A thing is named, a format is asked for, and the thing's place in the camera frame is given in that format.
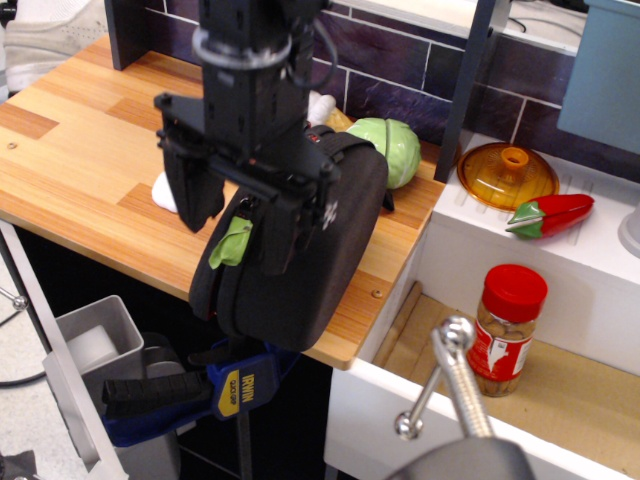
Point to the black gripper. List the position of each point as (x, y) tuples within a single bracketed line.
[(249, 127)]

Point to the blue yellow bar clamp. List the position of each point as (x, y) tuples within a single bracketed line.
[(232, 379)]

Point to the toy fried egg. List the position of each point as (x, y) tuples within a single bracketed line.
[(162, 195)]

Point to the yellow toy food piece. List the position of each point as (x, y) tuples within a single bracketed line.
[(339, 121)]

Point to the white toy garlic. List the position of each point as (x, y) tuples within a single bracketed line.
[(320, 107)]

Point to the orange transparent pot lid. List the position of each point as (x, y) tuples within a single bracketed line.
[(504, 176)]

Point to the black zipper bag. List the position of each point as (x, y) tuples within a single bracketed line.
[(291, 310)]

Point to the red toy chili pepper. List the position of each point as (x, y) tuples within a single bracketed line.
[(546, 216)]

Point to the dark grey shelf post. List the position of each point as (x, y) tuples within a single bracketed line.
[(489, 20)]

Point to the green zipper pull tab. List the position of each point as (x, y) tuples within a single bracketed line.
[(230, 250)]

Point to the grey plastic bin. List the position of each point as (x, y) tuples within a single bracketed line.
[(94, 343)]

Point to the red lid peanut jar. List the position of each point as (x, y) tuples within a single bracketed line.
[(511, 303)]

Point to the green toy cabbage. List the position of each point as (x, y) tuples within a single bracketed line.
[(396, 142)]

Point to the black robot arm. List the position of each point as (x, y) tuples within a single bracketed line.
[(256, 35)]

